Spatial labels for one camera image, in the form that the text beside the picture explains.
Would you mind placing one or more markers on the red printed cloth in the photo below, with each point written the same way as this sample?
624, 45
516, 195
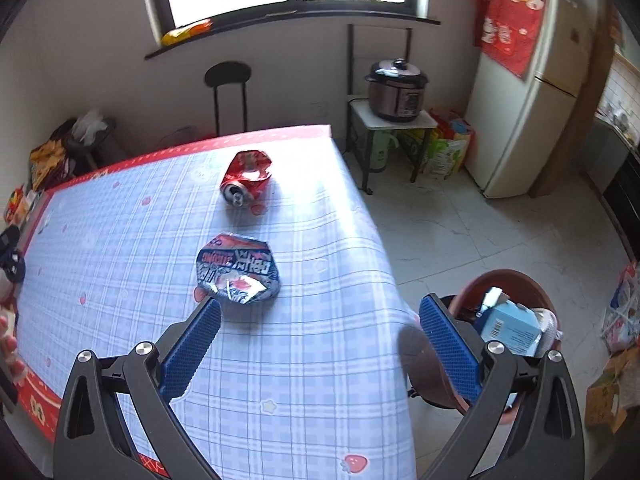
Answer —
510, 30

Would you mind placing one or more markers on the clear plastic packaging bag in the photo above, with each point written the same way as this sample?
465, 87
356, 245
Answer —
622, 310

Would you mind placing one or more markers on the person's left hand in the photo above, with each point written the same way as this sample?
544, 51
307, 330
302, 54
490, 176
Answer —
9, 345

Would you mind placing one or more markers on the crushed red can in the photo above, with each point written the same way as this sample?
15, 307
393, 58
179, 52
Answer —
247, 175

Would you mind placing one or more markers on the yellow snack packet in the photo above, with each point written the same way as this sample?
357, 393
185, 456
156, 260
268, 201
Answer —
185, 32

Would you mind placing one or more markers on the snack wrapper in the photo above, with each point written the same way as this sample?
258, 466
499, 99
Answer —
235, 265

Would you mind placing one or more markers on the black kitchen stove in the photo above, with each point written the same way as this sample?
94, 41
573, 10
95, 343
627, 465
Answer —
625, 195

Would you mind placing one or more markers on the black round stool chair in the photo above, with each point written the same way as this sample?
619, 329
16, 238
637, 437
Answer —
227, 72

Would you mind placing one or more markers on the black device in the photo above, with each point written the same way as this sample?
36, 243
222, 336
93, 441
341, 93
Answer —
11, 260

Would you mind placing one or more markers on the crumpled white bag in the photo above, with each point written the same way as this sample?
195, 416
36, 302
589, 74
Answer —
90, 125

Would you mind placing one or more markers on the red snack packet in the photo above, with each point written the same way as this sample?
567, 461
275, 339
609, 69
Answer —
16, 205

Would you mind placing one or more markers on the brown plastic bin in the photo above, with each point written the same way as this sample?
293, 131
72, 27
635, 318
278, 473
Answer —
515, 278

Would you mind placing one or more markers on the yellow printed bag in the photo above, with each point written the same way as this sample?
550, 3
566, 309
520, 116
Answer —
47, 160

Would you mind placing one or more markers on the electric pressure cooker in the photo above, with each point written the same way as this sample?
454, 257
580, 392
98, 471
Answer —
397, 95

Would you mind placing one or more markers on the white plastic bag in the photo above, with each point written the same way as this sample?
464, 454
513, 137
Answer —
547, 330

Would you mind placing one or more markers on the pale green jug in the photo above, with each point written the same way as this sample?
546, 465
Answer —
384, 152

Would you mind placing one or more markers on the dark window sill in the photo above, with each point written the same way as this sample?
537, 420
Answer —
300, 17

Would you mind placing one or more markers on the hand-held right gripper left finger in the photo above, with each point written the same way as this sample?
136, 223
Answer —
192, 350

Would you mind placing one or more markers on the blue cardboard box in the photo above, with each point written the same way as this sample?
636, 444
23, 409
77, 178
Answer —
515, 327

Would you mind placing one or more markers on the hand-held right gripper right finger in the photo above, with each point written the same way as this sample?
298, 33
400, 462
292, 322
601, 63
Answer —
452, 350

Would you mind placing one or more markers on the white refrigerator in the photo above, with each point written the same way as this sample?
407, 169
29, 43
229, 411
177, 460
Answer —
515, 135

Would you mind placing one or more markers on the colourful shopping bags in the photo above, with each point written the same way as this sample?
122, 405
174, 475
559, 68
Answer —
445, 155

